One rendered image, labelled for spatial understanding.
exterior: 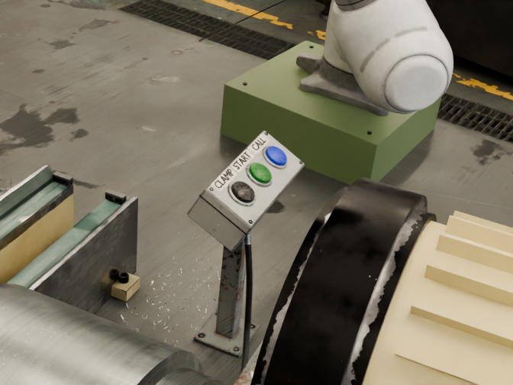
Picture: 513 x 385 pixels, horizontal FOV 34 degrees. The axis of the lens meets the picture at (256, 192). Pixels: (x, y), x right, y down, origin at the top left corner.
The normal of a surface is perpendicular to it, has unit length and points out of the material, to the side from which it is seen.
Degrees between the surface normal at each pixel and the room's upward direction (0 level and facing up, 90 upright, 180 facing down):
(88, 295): 90
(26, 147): 0
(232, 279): 90
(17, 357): 6
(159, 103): 0
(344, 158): 90
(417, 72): 99
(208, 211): 90
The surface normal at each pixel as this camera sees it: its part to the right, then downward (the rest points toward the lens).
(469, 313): -0.07, -0.60
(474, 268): 0.07, -0.80
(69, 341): 0.16, -0.90
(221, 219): -0.40, 0.45
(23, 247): 0.91, 0.30
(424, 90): 0.15, 0.62
